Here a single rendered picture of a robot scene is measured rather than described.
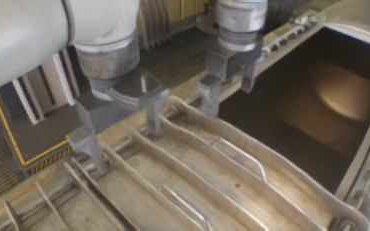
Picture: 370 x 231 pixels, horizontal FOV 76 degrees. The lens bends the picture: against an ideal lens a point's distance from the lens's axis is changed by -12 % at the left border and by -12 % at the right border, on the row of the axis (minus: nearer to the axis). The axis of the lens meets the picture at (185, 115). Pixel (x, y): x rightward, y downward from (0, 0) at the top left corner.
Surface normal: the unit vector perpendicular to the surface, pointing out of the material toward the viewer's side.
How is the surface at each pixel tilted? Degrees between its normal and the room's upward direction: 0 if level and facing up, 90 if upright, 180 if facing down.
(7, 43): 90
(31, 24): 83
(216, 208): 2
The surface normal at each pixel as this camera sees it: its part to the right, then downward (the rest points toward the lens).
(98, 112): 0.72, 0.47
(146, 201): -0.09, -0.79
